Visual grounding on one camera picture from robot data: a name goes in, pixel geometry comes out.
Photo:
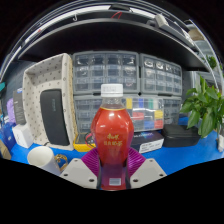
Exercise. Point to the drawer cabinet colourful parts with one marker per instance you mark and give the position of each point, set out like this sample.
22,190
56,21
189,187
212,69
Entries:
146,113

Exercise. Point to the grey small-parts drawer cabinet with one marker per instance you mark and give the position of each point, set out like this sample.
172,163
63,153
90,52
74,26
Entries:
83,113
171,110
161,75
106,70

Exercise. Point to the white side shelf unit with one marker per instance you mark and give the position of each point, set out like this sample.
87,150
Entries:
210,61

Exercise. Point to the yellow multimeter red leads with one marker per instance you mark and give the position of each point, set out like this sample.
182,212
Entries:
81,145

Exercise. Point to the beige dotted tray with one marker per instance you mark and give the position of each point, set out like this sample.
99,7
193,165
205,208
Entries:
40,75

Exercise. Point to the black box white label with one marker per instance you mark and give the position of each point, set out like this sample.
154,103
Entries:
148,142

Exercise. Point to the black zip case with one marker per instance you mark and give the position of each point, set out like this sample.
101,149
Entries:
55,116

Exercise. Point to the red drink bottle white cap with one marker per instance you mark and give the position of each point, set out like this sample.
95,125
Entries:
112,130

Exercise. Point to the flat black carry case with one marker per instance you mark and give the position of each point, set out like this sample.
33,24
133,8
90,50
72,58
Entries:
181,136

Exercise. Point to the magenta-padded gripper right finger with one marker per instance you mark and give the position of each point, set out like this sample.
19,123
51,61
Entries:
150,170

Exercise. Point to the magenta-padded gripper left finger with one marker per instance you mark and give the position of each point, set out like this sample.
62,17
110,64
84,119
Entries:
74,171

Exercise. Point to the dark grey flat box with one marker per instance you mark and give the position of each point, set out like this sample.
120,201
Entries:
19,106

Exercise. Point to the small white box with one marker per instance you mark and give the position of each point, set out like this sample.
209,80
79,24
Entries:
22,136

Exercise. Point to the dark overhead shelf unit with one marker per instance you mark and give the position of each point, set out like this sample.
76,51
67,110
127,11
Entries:
116,36

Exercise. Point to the green potted plant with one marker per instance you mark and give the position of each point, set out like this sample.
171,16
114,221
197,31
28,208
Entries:
203,106

